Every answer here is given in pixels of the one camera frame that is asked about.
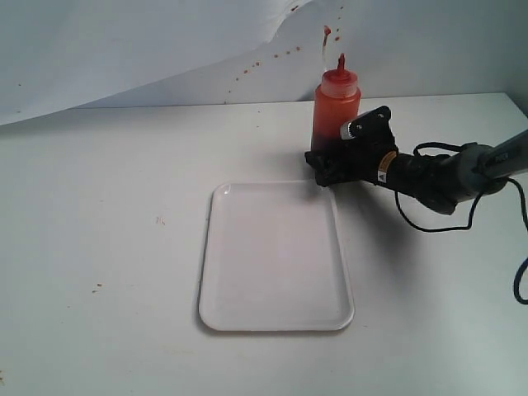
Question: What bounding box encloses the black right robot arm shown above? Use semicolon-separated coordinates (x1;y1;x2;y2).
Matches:
304;120;527;215

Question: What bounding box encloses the white backdrop sheet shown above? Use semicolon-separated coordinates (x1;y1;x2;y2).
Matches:
1;1;527;124

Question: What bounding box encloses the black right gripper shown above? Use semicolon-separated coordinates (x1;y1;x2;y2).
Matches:
304;127;398;187

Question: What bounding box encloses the white rectangular plastic tray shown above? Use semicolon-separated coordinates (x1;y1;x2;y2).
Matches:
198;180;355;332

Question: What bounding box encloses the red sauce squeeze bottle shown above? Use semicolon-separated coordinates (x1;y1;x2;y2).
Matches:
310;53;361;151

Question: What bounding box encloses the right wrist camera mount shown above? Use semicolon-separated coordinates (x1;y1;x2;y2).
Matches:
340;106;392;141

